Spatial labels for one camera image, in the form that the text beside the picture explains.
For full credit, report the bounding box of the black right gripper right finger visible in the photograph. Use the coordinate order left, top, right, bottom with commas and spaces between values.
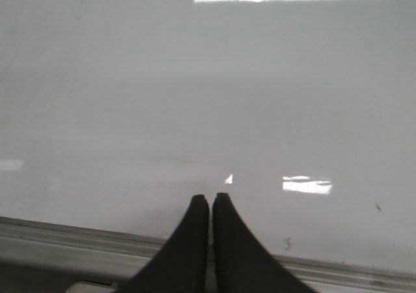
213, 193, 314, 292

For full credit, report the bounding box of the white whiteboard with aluminium frame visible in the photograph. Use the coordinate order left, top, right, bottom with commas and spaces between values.
1, 0, 415, 275

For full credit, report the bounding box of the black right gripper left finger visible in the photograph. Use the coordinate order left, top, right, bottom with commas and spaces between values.
119, 194, 209, 292

